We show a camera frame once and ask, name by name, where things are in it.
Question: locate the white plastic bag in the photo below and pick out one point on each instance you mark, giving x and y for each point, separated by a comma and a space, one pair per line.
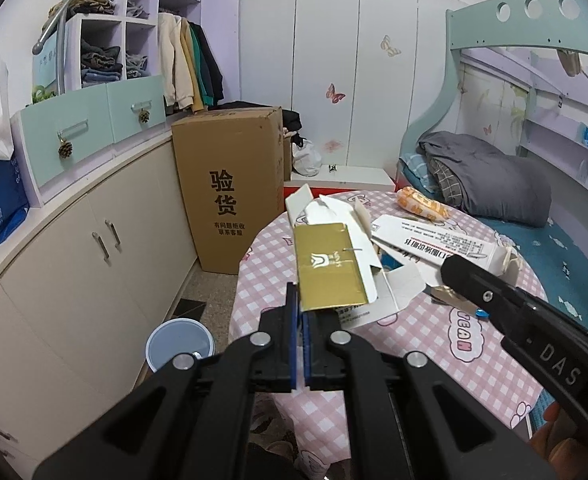
306, 157

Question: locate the white cabinet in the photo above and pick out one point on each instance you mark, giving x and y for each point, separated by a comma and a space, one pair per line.
64, 300

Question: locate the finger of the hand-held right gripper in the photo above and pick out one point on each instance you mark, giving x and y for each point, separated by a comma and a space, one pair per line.
473, 280
482, 314

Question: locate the blue checked pillow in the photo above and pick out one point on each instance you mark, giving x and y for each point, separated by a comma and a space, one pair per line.
423, 175

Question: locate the black hanging jacket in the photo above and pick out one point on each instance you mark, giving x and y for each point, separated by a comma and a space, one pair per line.
214, 65

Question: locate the person's right hand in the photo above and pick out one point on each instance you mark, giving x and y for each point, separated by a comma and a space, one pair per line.
548, 430

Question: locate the white wardrobe doors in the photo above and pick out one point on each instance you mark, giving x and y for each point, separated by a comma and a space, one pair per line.
324, 35

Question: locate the pine cone ornament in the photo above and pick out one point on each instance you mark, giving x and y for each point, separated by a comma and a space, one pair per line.
145, 116
65, 149

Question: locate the pink checked tablecloth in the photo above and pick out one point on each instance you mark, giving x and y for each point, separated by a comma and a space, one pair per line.
473, 375

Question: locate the gold cardboard box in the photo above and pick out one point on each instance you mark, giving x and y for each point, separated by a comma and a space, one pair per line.
326, 267

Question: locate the blue wall hook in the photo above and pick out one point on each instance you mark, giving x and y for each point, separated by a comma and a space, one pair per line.
587, 136

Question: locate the pile of brown clothes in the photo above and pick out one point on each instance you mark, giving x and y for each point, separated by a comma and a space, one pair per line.
84, 4

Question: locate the folded grey clothes stack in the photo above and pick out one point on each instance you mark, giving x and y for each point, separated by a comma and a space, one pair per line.
136, 65

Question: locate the large brown cardboard box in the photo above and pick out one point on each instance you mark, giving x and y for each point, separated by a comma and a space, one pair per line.
224, 185

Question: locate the pale pink butterfly sticker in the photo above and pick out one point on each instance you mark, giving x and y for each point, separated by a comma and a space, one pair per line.
332, 146

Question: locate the beige butterfly sticker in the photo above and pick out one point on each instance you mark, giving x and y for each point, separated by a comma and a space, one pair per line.
390, 46

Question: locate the white printed cardboard sheet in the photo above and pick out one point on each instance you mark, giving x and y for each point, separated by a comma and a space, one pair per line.
398, 290

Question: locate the folded dark clothes stack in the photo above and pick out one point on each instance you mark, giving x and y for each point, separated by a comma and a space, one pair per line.
101, 62

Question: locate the black bag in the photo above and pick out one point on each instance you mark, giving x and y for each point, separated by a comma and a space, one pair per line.
291, 120

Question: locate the curved grey metal pole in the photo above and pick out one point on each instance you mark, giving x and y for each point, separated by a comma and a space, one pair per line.
63, 35

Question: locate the orange snack packet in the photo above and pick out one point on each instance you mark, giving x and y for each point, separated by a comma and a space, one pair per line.
421, 203

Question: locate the small gold foil wrapper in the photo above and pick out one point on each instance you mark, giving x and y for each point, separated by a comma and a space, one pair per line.
448, 294

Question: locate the cream hanging hoodie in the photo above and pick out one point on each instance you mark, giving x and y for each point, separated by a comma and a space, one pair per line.
174, 60

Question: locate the white flattened carton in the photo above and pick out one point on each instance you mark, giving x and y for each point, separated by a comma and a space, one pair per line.
324, 210

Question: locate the light blue waste bin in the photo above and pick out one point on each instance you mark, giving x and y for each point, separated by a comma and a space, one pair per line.
179, 342

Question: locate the teal bunk bed frame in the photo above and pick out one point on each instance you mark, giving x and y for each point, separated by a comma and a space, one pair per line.
453, 25

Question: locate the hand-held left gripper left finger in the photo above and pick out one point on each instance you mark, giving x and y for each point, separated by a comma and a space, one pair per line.
290, 345

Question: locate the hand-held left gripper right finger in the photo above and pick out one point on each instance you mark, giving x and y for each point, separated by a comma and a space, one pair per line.
310, 352

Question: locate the grey blanket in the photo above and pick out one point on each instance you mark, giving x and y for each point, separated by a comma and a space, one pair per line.
493, 180

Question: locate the blue printed bedsheet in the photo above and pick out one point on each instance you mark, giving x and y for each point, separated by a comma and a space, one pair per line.
558, 255

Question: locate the green hanging garment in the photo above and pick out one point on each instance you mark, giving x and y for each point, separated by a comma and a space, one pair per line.
205, 75

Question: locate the blue packet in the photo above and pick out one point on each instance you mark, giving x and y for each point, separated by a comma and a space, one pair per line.
391, 260

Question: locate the white printed toothpaste box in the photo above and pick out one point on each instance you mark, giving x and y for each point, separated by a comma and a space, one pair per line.
438, 245

